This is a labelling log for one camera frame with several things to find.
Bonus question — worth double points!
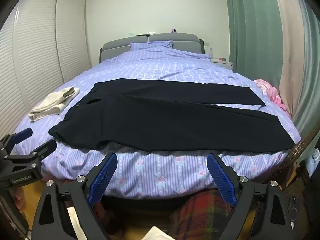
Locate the person's left hand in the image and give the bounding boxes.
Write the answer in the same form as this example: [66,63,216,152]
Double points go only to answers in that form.
[14,187,25,209]

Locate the red plaid blanket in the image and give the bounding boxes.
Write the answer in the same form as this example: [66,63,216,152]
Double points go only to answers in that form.
[170,189,250,240]

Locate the white nightstand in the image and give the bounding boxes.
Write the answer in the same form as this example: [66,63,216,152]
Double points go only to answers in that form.
[210,57,234,71]

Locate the white paper sheet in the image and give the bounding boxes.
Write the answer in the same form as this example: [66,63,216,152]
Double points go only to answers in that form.
[145,226,175,240]

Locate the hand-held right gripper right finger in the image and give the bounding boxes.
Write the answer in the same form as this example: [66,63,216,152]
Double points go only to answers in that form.
[207,152,304,240]

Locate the folded cream cloth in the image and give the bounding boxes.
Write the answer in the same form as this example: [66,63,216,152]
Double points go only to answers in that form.
[29,87,80,121]

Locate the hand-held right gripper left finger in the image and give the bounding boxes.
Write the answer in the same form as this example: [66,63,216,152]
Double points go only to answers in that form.
[30,152,118,240]

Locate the beige curtain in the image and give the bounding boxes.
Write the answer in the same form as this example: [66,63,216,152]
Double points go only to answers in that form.
[271,0,314,123]

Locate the pink cloth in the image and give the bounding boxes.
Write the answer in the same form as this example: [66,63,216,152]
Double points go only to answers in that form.
[253,78,292,117]

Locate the grey bed headboard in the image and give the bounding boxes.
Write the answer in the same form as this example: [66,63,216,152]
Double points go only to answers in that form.
[99,33,205,64]

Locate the white louvered wardrobe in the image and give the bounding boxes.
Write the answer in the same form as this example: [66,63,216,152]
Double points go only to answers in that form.
[0,0,92,135]

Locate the light blue cloth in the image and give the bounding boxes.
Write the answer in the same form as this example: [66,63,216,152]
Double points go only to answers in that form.
[309,147,320,173]

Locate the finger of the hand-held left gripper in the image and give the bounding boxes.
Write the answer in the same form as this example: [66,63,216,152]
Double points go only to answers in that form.
[5,139,57,170]
[0,127,33,155]

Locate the striped floral pillow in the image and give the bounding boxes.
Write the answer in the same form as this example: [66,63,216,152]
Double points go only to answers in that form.
[130,39,173,52]

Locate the green curtain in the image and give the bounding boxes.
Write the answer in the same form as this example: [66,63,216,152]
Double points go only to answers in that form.
[222,0,320,140]

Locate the black pants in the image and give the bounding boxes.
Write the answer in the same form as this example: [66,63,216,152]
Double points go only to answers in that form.
[48,78,296,153]

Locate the dark wicker basket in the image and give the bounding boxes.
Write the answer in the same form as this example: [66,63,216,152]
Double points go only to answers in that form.
[277,127,320,195]

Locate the striped floral duvet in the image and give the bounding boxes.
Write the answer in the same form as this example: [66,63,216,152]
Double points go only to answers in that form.
[11,46,302,200]

